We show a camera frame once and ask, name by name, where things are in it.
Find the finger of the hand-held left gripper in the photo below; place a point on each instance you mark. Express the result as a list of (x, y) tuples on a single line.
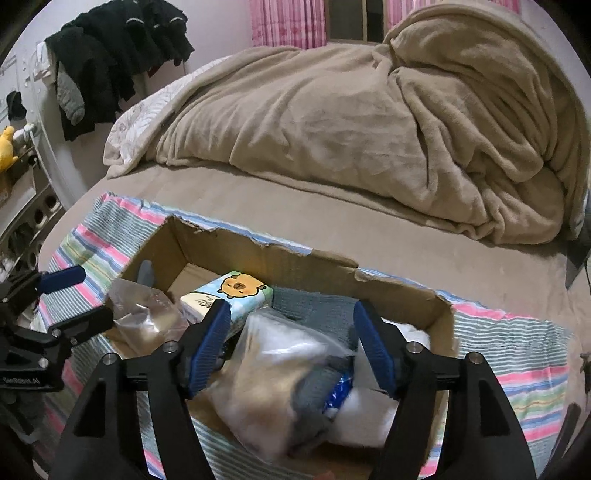
[(62, 279), (85, 324)]

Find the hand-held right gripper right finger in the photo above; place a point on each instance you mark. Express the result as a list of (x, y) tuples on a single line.
[(375, 353)]

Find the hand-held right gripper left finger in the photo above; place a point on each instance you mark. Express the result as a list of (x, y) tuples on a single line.
[(210, 353)]

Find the blue tissue packet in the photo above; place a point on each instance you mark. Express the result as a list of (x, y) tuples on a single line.
[(339, 392)]

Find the bear print tissue pack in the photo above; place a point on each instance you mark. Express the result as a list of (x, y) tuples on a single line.
[(231, 295)]

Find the white fluffy cloth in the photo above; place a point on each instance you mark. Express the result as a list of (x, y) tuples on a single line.
[(374, 415)]

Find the clear snack bag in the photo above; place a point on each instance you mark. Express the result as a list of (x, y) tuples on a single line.
[(147, 318)]

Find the clear bag of cotton swabs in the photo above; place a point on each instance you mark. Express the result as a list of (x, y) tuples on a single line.
[(272, 369)]

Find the grey sock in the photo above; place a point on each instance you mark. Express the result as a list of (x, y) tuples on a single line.
[(314, 311), (318, 392)]

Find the grey dotted gloves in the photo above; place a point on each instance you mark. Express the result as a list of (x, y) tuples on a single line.
[(147, 273)]

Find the cardboard box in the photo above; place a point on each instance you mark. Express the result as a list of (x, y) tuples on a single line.
[(300, 270)]

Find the grey storage rack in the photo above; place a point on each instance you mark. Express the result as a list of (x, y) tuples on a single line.
[(27, 217)]

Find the bed with beige sheet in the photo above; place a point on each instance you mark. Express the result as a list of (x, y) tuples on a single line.
[(415, 258)]

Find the striped pastel towel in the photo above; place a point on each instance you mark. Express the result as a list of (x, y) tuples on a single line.
[(503, 364)]

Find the yellow plush toy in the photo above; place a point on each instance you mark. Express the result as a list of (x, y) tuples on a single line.
[(7, 147)]

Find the white floral quilt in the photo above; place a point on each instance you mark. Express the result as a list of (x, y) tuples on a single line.
[(138, 124)]

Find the small black hanging cloth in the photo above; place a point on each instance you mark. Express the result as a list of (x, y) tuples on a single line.
[(16, 106)]

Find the beige fleece blanket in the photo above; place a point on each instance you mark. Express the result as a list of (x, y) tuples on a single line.
[(369, 129)]

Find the hanging dark clothes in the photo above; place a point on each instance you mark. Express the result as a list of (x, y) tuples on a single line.
[(111, 50)]

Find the dark window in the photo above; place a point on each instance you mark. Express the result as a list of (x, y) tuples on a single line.
[(353, 18)]

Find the pink curtain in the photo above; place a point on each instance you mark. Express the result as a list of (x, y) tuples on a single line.
[(401, 9), (286, 23)]

